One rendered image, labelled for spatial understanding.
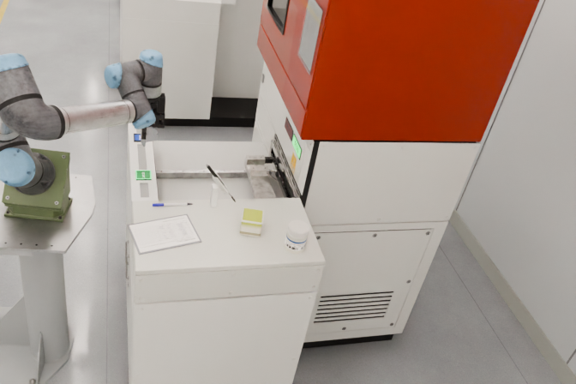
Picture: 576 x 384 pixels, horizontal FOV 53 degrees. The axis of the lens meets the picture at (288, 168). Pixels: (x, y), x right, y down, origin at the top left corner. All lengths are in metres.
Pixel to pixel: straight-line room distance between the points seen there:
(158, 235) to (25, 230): 0.51
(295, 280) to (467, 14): 1.06
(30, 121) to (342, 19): 0.96
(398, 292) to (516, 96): 1.37
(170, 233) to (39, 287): 0.72
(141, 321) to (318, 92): 0.96
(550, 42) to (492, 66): 1.16
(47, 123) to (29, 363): 1.46
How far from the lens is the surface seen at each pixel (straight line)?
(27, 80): 1.69
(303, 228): 1.94
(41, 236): 2.22
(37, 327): 2.71
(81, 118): 1.75
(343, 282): 2.64
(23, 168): 2.03
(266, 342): 2.23
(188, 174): 2.47
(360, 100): 2.06
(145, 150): 2.40
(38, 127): 1.66
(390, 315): 2.93
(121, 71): 1.92
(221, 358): 2.25
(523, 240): 3.49
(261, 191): 2.36
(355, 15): 1.91
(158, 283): 1.91
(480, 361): 3.27
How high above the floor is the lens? 2.29
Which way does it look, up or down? 34 degrees down
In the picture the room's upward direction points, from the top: 11 degrees clockwise
